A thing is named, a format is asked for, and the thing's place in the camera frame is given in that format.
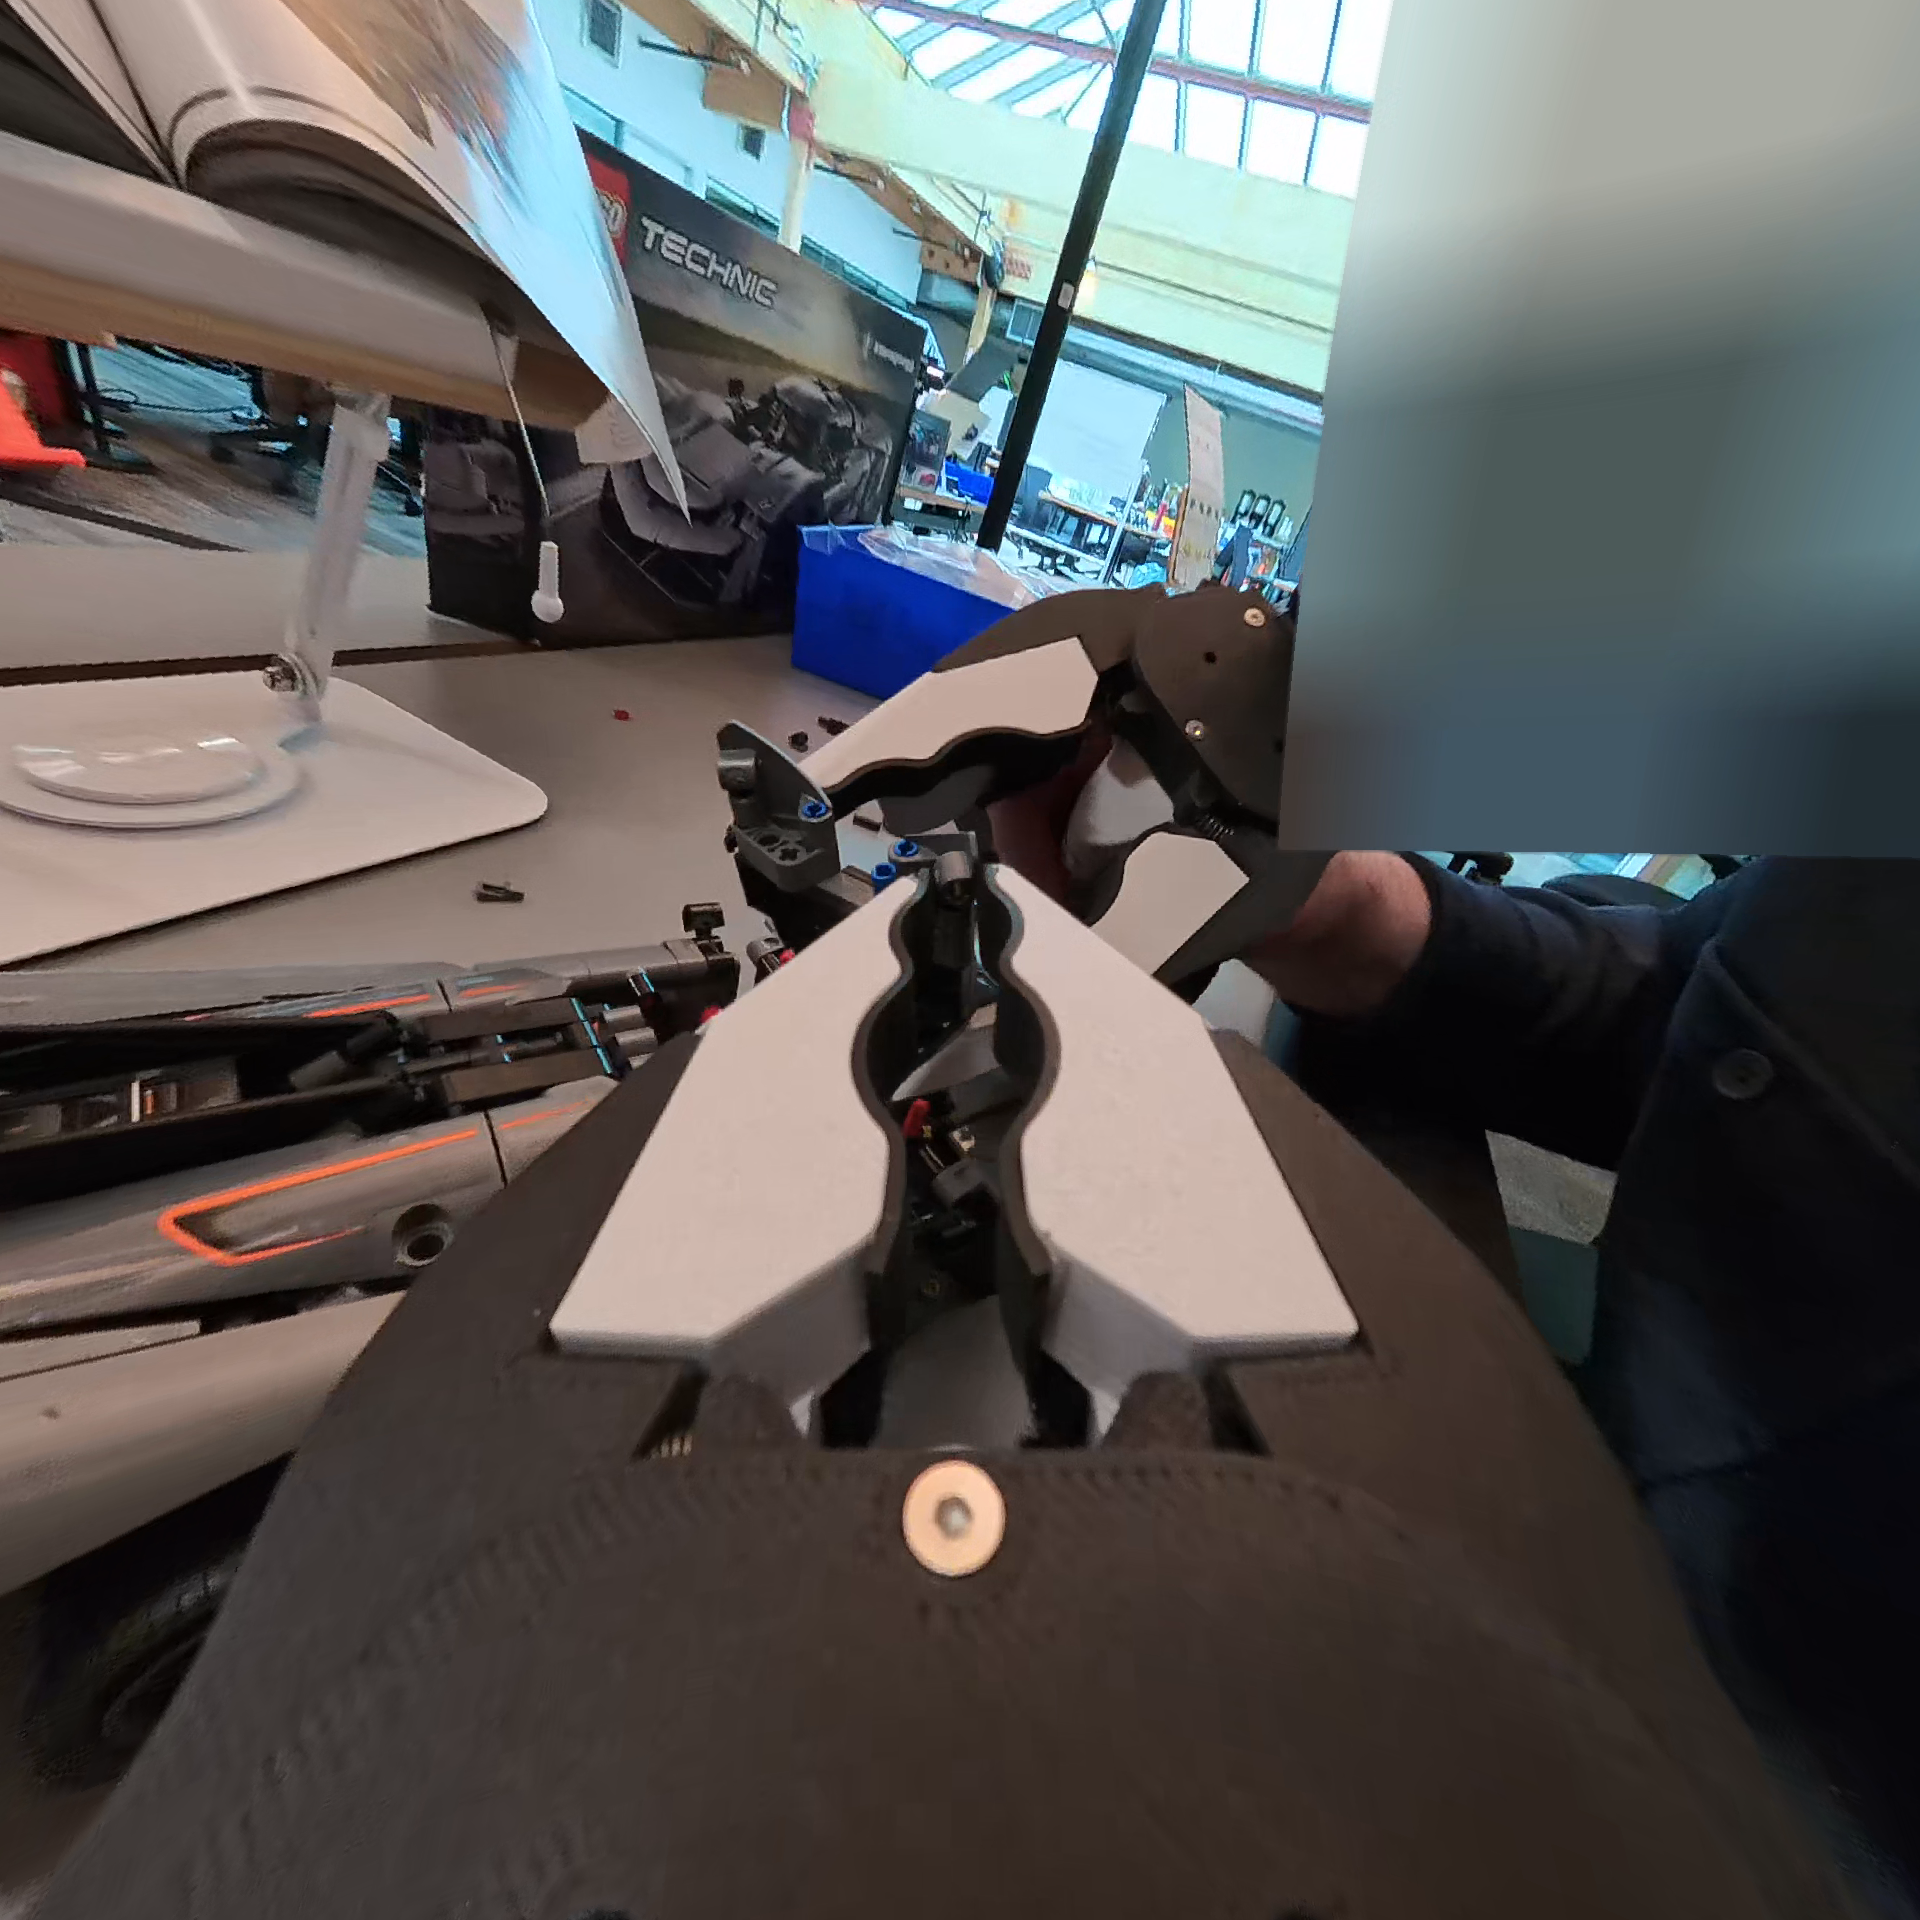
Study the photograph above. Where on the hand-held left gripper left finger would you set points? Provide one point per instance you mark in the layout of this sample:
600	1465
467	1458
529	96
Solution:
721	1200

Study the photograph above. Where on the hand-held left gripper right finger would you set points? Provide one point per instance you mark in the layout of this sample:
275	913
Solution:
1185	1200

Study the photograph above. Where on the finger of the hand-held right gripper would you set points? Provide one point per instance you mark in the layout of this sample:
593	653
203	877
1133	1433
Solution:
974	704
1154	900

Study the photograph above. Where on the dark grey lego fender piece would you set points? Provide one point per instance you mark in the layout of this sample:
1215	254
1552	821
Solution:
781	818

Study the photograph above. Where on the grey lego car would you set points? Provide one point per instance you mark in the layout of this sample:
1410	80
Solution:
299	1200

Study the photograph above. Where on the person's right forearm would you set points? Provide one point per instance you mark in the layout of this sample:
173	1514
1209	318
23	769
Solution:
1529	974

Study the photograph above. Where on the lego set box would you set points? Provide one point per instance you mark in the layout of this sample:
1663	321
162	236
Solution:
751	404

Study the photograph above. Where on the scattered black lego pins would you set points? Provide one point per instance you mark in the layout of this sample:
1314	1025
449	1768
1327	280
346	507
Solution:
498	892

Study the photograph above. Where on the blue storage bin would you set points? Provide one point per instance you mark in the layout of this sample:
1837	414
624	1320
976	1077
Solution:
870	616

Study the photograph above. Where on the clear plastic bag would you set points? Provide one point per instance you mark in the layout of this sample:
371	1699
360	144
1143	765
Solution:
944	552

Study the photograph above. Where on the black pole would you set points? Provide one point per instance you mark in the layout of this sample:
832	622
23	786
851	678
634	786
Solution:
1073	254

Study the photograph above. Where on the white book stand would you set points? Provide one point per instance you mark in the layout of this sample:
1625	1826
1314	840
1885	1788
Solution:
376	779

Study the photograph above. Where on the open instruction booklet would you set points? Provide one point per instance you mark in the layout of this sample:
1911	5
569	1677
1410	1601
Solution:
376	89

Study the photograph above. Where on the orange traffic cone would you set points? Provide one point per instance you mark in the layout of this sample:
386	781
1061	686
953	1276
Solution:
30	421

